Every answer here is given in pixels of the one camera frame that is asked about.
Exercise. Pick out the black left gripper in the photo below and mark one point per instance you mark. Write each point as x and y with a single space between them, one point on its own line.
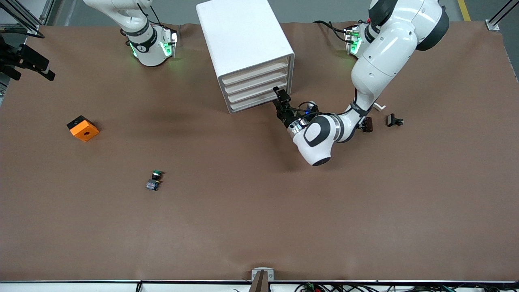
286 115

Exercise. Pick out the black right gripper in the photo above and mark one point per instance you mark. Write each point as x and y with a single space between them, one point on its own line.
16 59

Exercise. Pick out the green push button switch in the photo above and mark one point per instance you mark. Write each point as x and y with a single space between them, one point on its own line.
152 185

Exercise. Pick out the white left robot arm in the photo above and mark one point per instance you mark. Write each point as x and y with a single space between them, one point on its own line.
381 61

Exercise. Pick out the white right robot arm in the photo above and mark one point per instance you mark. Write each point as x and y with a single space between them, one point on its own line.
150 52

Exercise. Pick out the orange block with black side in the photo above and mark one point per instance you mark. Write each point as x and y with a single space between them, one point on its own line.
85 132

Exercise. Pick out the dark brown small connector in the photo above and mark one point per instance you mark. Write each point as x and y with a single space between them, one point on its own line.
368 124

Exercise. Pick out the brown table cover sheet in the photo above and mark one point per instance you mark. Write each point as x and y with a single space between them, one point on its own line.
259 202

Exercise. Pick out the small black plastic part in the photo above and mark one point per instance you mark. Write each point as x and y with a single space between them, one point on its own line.
392 120

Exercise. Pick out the aluminium frame profile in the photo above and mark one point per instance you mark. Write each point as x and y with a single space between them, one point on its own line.
25 18
492 24

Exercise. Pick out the grey metal bracket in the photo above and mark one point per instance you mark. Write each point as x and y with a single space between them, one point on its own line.
256 271

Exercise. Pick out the brown upright post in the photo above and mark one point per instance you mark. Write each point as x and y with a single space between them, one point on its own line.
260 284

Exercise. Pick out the white table edge rail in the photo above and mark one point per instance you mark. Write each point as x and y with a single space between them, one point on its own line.
81 287

